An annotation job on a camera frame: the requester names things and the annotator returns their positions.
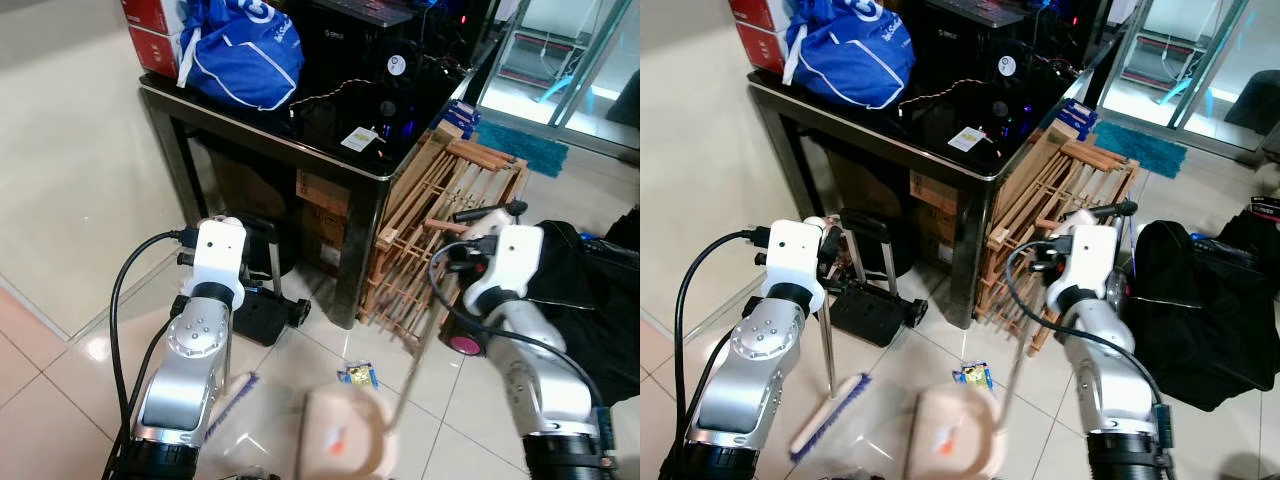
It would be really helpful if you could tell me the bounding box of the broom with purple bristles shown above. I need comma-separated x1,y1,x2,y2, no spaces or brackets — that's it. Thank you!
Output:
788,214,874,464
203,213,263,443

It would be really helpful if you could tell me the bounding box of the beige long-handled dustpan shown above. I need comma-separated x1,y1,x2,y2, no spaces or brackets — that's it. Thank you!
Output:
298,285,456,480
903,290,1043,480

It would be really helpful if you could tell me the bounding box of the teal floor mat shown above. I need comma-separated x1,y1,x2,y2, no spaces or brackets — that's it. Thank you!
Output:
474,119,570,180
1091,119,1189,180

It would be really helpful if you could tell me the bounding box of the wooden folding rack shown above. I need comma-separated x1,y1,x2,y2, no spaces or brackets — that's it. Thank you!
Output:
358,128,530,353
975,124,1142,358

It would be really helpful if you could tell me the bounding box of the black folding hand cart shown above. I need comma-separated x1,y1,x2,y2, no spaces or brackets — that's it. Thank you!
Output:
230,212,312,348
828,208,929,349

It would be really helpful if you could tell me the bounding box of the small blue boxes stack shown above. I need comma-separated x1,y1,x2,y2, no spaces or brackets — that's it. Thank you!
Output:
1056,97,1100,138
438,99,483,138

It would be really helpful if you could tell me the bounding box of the black fabric bag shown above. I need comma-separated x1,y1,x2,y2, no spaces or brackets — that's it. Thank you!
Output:
1122,212,1280,413
524,204,641,398

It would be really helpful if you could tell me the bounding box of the black glossy table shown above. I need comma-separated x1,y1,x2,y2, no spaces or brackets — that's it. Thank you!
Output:
138,0,503,331
746,0,1106,331

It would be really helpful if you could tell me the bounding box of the glass sliding door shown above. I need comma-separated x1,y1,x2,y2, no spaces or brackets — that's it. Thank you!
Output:
478,0,641,139
1095,0,1280,153

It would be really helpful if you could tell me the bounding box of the black computer case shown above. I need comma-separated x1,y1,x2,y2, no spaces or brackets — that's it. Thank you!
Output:
912,0,1103,151
298,0,483,151

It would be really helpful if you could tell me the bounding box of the red cardboard box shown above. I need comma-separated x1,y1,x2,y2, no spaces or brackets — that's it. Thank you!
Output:
121,0,193,80
727,0,798,74

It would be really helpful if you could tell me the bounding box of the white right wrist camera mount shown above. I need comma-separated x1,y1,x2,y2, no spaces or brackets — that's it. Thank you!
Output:
462,224,545,313
1046,224,1120,307

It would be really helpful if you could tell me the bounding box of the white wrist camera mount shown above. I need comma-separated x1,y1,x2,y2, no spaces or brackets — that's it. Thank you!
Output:
462,224,545,313
765,220,827,307
190,217,248,307
1046,224,1120,307

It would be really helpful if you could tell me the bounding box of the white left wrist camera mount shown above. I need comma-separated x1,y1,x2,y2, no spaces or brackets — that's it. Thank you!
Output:
765,220,827,307
190,217,248,307

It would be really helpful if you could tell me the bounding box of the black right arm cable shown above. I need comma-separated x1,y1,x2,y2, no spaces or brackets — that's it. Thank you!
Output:
1006,238,1171,426
427,240,606,426

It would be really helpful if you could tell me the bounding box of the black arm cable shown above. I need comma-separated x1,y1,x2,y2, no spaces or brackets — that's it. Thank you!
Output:
1006,238,1171,426
103,229,197,480
672,228,771,479
427,240,606,426

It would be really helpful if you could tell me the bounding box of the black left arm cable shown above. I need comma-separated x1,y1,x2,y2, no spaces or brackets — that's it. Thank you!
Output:
672,228,771,479
103,229,197,480

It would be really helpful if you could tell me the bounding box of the blue drawstring bag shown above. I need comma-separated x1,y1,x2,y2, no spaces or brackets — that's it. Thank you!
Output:
177,0,305,111
783,0,914,110

